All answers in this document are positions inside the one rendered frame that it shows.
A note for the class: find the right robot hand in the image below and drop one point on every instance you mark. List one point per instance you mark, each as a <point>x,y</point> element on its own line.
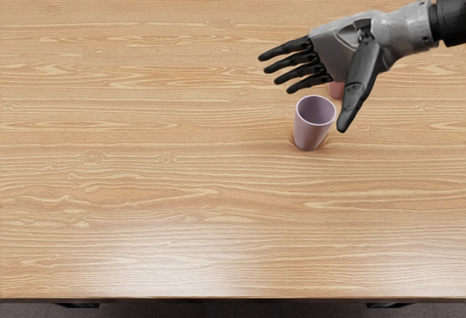
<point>336,45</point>

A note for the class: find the mauve cup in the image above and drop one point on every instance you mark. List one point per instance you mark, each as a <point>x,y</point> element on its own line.
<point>311,129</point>

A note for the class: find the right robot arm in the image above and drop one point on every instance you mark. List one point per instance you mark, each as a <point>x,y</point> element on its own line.
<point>449,16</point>

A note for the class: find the pink cup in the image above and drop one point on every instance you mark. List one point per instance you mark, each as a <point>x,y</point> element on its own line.
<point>335,89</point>

